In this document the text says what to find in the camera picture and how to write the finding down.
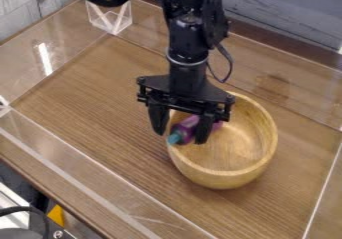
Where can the brown wooden bowl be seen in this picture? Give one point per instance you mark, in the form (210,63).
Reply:
(238,151)

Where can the black device with yellow label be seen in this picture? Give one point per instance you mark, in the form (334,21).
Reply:
(53,218)

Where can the clear acrylic corner bracket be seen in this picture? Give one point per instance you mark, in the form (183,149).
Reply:
(111,20)

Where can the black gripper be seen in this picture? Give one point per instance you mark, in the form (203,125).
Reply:
(184,90)

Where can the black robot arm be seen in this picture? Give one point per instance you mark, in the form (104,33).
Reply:
(198,27)

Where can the purple toy eggplant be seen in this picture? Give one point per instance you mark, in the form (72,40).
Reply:
(182,132)

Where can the clear acrylic wall panels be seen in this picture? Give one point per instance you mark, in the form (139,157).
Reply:
(75,134)

